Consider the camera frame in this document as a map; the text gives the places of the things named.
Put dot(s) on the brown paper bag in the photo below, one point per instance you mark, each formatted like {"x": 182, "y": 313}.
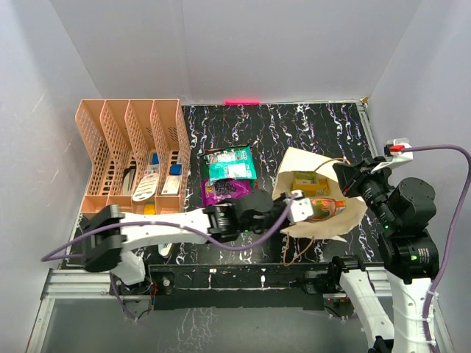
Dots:
{"x": 302, "y": 235}

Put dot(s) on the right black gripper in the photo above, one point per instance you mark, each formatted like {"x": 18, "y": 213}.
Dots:
{"x": 347, "y": 173}

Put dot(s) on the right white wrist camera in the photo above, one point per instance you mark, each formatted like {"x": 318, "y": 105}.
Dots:
{"x": 395, "y": 155}

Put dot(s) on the pink plastic file organizer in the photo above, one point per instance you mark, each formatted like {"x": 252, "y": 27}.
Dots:
{"x": 119, "y": 133}

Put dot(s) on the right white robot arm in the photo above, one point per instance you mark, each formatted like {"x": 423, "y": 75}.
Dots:
{"x": 409, "y": 255}

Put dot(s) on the red light strip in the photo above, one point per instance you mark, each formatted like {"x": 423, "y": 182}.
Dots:
{"x": 242, "y": 102}

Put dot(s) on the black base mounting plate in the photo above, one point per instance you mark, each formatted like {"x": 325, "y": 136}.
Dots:
{"x": 305, "y": 286}

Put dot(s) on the white plastic hook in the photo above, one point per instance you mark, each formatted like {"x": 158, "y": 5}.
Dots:
{"x": 164, "y": 250}

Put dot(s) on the white calculator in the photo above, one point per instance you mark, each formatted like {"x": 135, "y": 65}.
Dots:
{"x": 147, "y": 187}

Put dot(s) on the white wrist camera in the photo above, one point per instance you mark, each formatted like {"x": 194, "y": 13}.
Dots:
{"x": 395, "y": 155}
{"x": 299, "y": 207}

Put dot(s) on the white red card box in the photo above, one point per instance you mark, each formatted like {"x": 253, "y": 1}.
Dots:
{"x": 171, "y": 186}

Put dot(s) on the blue object in organizer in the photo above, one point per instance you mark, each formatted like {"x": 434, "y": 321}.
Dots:
{"x": 176, "y": 170}

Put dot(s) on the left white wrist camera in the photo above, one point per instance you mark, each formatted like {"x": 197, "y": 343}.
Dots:
{"x": 299, "y": 207}

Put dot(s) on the aluminium frame rail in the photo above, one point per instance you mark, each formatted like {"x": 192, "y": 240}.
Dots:
{"x": 77, "y": 284}

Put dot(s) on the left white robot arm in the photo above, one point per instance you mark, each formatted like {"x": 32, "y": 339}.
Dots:
{"x": 111, "y": 236}

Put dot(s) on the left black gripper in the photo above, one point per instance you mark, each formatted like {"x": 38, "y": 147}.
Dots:
{"x": 282, "y": 204}

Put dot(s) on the green real chips bag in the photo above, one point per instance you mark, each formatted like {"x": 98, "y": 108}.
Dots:
{"x": 206, "y": 158}

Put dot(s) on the purple snack bag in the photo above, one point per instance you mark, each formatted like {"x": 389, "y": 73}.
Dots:
{"x": 224, "y": 189}

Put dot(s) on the black white stapler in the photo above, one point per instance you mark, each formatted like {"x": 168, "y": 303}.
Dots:
{"x": 128, "y": 180}

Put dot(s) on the yellow round object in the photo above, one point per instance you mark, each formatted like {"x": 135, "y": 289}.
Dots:
{"x": 149, "y": 209}

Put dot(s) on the orange fox's fruits candy bag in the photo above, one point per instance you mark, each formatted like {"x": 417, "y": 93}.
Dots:
{"x": 326, "y": 208}

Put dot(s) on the yellow green snack box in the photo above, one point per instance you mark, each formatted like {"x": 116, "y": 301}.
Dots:
{"x": 311, "y": 184}

